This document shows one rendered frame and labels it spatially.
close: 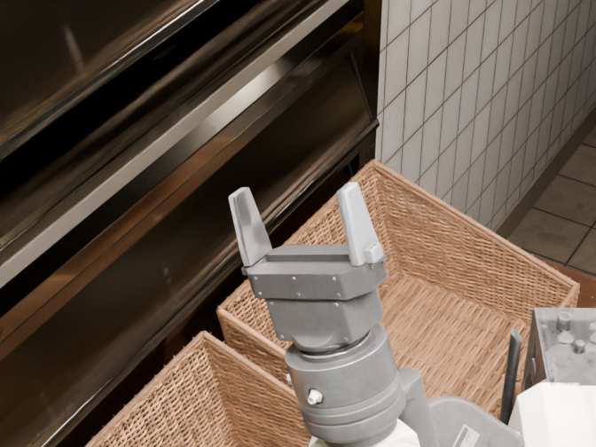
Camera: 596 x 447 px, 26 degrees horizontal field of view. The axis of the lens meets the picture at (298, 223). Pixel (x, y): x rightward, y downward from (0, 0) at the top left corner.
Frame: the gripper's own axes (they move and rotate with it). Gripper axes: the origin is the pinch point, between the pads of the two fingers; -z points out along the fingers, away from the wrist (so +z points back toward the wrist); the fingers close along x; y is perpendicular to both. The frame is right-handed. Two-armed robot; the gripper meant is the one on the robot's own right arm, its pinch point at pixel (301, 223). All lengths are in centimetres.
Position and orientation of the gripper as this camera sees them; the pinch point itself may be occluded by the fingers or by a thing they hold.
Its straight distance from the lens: 103.5
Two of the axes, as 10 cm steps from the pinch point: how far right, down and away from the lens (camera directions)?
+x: 8.0, -0.2, -5.9
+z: 2.6, 9.1, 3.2
